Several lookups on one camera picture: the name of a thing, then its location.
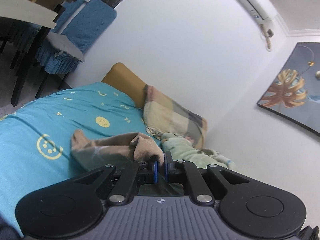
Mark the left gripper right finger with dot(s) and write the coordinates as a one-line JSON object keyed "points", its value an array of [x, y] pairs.
{"points": [[186, 173]]}

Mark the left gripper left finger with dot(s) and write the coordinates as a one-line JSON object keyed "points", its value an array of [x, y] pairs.
{"points": [[125, 182]]}

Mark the tan printed garment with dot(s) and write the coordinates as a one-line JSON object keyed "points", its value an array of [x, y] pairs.
{"points": [[115, 150]]}

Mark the green fleece blanket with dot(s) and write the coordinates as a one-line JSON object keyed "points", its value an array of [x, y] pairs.
{"points": [[182, 149]]}

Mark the checked beige pillow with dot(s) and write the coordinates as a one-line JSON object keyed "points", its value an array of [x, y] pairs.
{"points": [[161, 114]]}

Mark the mustard yellow headboard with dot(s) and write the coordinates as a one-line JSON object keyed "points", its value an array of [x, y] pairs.
{"points": [[123, 79]]}

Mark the teal patterned bed sheet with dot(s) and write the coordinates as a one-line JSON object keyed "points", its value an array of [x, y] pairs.
{"points": [[45, 193]]}

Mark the grey seat cushion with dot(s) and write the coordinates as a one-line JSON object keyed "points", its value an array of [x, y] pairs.
{"points": [[63, 46]]}

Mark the dark wooden table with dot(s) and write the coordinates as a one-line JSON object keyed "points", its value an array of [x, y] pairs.
{"points": [[28, 58]]}

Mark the leaf wall painting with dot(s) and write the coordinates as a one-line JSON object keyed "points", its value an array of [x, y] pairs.
{"points": [[294, 92]]}

